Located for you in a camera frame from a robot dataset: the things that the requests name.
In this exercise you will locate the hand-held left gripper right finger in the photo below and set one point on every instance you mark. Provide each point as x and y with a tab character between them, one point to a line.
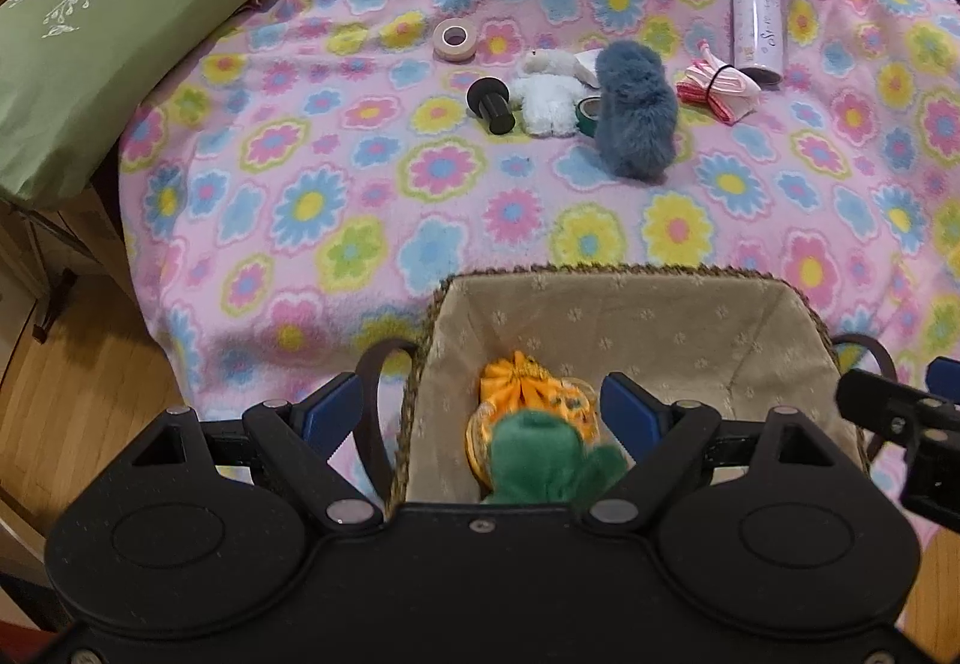
630	409

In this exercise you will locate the orange fabric toy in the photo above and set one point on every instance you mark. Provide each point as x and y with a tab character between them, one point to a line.
525	394

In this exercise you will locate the woven basket with beige liner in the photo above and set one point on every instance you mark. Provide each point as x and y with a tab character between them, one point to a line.
637	319

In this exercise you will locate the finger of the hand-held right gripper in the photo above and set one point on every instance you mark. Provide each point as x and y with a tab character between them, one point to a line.
885	405
946	375

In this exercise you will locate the green embroidered pillow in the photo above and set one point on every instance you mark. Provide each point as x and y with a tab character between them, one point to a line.
112	34

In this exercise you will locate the wooden stand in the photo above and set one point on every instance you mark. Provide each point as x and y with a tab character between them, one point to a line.
30	244

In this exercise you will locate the pink ribbon bundle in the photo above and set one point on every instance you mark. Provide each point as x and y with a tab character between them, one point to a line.
724	94

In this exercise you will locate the beige tape roll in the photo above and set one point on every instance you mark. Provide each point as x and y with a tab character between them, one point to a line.
463	45

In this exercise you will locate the pink floral fleece blanket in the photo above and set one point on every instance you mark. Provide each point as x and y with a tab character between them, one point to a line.
450	221

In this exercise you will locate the green tape roll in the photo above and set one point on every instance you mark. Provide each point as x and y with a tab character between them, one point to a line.
582	118

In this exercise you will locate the green plush toy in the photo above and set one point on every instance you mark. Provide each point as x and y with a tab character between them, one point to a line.
547	454

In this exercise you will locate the blue fluffy toy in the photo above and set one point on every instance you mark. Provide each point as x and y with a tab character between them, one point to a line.
634	109

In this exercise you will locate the white packet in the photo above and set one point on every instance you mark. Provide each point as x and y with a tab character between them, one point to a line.
587	68

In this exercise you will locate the purple and white bottle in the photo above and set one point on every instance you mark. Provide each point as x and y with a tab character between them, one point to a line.
757	12

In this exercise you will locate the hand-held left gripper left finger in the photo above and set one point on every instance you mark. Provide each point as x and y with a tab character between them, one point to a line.
334	409

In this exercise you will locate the white plush toy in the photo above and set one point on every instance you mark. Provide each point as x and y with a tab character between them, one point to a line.
544	102

